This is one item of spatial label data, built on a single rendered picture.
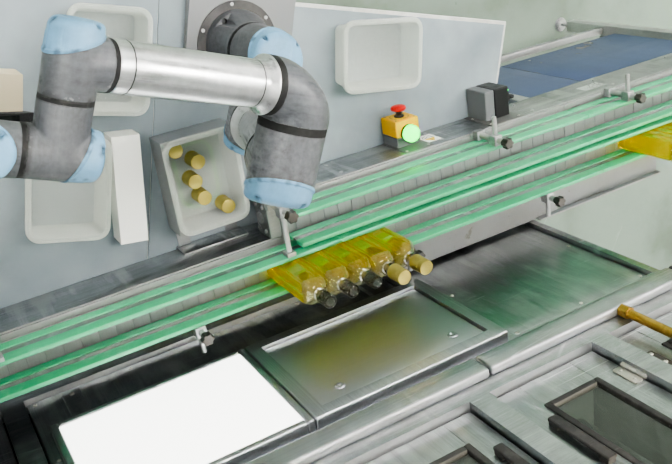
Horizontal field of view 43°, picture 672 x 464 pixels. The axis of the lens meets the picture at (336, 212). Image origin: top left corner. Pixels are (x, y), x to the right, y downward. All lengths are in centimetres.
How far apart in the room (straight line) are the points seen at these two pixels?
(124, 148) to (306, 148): 60
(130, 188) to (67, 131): 74
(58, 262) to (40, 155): 81
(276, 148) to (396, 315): 71
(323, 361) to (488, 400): 36
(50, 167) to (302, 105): 40
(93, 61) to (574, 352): 114
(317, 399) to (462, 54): 105
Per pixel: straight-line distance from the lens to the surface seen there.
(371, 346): 184
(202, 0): 191
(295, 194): 137
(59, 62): 115
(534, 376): 178
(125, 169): 187
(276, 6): 198
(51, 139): 116
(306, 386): 175
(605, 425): 166
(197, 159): 191
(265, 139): 136
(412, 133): 212
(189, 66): 122
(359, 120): 215
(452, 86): 230
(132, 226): 191
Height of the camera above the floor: 256
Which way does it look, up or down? 56 degrees down
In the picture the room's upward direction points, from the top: 118 degrees clockwise
